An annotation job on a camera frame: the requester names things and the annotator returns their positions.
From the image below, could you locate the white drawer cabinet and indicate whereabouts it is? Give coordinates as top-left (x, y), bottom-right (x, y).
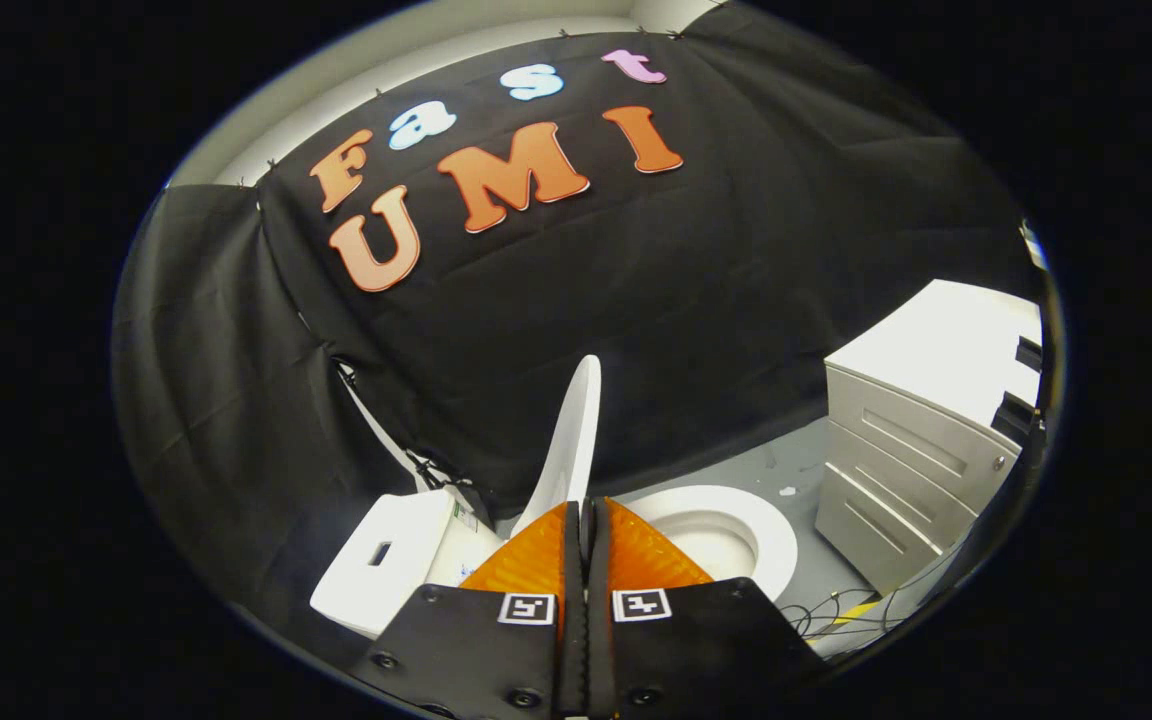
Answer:
top-left (815, 279), bottom-right (1047, 598)

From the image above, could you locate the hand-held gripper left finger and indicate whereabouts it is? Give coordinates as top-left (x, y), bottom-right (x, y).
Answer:
top-left (351, 498), bottom-right (589, 720)

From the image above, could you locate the backdrop stand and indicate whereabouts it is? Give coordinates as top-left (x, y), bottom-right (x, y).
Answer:
top-left (334, 358), bottom-right (499, 523)

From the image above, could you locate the bundle of black cables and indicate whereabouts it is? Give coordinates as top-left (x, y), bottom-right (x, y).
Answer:
top-left (779, 558), bottom-right (979, 643)

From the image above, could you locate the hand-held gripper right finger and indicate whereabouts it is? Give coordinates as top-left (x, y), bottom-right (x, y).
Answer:
top-left (586, 496), bottom-right (827, 720)

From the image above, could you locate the black device on cabinet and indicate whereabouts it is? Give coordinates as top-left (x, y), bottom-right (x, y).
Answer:
top-left (994, 391), bottom-right (1049, 448)

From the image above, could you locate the black backdrop cloth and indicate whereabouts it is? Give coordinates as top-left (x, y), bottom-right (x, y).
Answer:
top-left (111, 3), bottom-right (1043, 663)

